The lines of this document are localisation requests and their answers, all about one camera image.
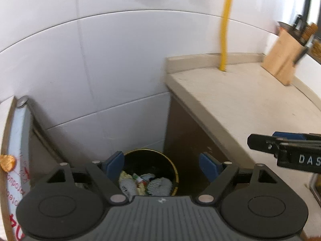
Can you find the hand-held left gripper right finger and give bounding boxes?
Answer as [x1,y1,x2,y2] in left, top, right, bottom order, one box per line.
[198,152,273,205]

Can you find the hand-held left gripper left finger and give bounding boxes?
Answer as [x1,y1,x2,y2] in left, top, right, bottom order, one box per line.
[46,151,127,205]

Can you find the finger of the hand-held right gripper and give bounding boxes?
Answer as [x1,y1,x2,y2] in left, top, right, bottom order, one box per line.
[247,132,321,159]

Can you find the white paper towel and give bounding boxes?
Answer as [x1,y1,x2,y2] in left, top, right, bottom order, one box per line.
[119,171,137,197]
[147,178,173,197]

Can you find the black trash bin gold rim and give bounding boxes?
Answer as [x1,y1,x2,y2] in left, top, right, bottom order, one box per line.
[120,149,180,198]

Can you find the brown base cabinet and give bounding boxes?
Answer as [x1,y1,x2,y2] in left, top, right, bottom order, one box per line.
[163,90,252,197]

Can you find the wooden knife block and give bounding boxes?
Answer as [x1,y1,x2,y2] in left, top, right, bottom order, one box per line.
[261,29,309,86]

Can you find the orange textured piece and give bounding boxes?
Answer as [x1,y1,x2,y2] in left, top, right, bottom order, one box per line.
[0,155,15,173]

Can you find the dark grey knife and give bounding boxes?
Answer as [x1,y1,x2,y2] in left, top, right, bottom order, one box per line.
[277,21,297,35]

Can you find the yellow pipe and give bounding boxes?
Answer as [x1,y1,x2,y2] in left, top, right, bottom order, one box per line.
[218,0,236,72]

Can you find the wooden handle knife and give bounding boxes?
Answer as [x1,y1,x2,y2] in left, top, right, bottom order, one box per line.
[302,22,318,44]

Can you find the black handle knife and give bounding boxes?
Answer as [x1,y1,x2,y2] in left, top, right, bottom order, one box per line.
[293,14,307,32]

